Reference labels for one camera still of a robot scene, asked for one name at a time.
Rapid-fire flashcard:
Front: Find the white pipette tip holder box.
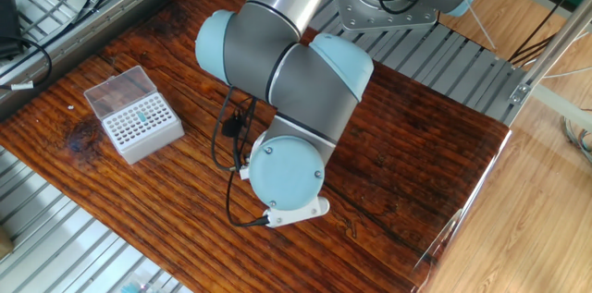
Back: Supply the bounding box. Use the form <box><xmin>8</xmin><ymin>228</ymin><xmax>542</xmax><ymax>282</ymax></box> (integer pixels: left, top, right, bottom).
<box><xmin>101</xmin><ymin>92</ymin><xmax>186</xmax><ymax>165</ymax></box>

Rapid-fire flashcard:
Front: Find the clear plastic holder lid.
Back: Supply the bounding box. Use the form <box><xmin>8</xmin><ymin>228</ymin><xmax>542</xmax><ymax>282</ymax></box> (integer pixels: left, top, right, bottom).
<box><xmin>83</xmin><ymin>65</ymin><xmax>156</xmax><ymax>121</ymax></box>

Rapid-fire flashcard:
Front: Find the glossy brown wooden board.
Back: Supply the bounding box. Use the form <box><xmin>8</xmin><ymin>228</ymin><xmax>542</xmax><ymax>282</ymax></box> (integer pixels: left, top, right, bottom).
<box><xmin>0</xmin><ymin>0</ymin><xmax>510</xmax><ymax>293</ymax></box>

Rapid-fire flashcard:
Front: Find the black power adapter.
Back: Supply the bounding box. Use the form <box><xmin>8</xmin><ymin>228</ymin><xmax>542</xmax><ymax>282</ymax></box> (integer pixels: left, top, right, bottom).
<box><xmin>0</xmin><ymin>0</ymin><xmax>23</xmax><ymax>59</ymax></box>

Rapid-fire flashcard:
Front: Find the black gripper cable bundle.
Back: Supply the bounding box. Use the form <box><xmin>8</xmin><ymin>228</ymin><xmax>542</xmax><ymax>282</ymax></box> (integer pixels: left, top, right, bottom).
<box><xmin>210</xmin><ymin>84</ymin><xmax>272</xmax><ymax>228</ymax></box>

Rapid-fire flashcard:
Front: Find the aluminium frame post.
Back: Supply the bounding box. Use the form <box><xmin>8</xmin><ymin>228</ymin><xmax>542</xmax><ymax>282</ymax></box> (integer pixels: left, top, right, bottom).
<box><xmin>508</xmin><ymin>4</ymin><xmax>592</xmax><ymax>104</ymax></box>

